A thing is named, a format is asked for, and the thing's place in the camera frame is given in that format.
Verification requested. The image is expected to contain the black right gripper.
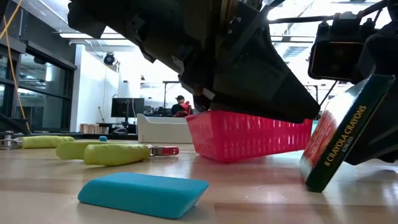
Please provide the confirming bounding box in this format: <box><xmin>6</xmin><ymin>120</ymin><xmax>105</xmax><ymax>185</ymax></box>
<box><xmin>344</xmin><ymin>18</ymin><xmax>398</xmax><ymax>166</ymax></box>

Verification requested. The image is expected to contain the crayola crayon box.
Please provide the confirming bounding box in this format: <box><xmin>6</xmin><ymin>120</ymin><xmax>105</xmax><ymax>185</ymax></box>
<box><xmin>299</xmin><ymin>73</ymin><xmax>396</xmax><ymax>194</ymax></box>

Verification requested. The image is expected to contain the red plastic basket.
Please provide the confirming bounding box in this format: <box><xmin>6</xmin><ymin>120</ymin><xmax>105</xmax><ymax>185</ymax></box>
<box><xmin>185</xmin><ymin>110</ymin><xmax>314</xmax><ymax>164</ymax></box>

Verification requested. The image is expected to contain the person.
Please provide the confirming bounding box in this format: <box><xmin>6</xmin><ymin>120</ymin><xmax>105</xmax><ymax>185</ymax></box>
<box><xmin>170</xmin><ymin>95</ymin><xmax>193</xmax><ymax>118</ymax></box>

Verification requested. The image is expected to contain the red bundle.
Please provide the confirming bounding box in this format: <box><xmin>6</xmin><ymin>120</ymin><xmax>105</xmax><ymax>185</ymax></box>
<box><xmin>178</xmin><ymin>101</ymin><xmax>193</xmax><ymax>118</ymax></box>

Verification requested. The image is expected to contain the black computer monitor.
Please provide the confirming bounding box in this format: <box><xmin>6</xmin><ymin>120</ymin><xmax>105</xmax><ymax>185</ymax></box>
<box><xmin>111</xmin><ymin>97</ymin><xmax>146</xmax><ymax>125</ymax></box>

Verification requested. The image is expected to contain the long light bar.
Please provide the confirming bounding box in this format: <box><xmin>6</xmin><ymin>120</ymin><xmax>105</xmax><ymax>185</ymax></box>
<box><xmin>58</xmin><ymin>32</ymin><xmax>315</xmax><ymax>43</ymax></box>

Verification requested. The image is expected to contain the grey plastic bin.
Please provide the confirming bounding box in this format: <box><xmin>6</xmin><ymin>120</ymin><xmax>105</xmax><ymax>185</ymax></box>
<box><xmin>136</xmin><ymin>113</ymin><xmax>194</xmax><ymax>144</ymax></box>

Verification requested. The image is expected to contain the wooden crate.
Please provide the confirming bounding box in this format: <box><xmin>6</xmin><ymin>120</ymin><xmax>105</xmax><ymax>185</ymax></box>
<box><xmin>80</xmin><ymin>123</ymin><xmax>109</xmax><ymax>135</ymax></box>

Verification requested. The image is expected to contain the background workstation frame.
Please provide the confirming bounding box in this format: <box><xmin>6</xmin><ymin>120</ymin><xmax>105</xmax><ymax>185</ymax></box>
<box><xmin>139</xmin><ymin>80</ymin><xmax>183</xmax><ymax>110</ymax></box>

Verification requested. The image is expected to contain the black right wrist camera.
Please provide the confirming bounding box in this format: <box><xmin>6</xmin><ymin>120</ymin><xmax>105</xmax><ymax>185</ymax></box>
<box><xmin>307</xmin><ymin>18</ymin><xmax>365</xmax><ymax>82</ymax></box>

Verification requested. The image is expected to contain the black round wall speaker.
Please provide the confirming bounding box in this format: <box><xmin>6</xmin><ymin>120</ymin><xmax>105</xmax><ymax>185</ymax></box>
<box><xmin>103</xmin><ymin>52</ymin><xmax>116</xmax><ymax>66</ymax></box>

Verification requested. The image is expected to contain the black aluminium table frame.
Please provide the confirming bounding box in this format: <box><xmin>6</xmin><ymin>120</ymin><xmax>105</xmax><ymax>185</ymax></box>
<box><xmin>0</xmin><ymin>132</ymin><xmax>139</xmax><ymax>141</ymax></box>

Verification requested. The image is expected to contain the yellow extension cable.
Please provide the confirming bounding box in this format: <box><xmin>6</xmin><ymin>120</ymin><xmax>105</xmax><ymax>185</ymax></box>
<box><xmin>0</xmin><ymin>0</ymin><xmax>32</xmax><ymax>132</ymax></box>

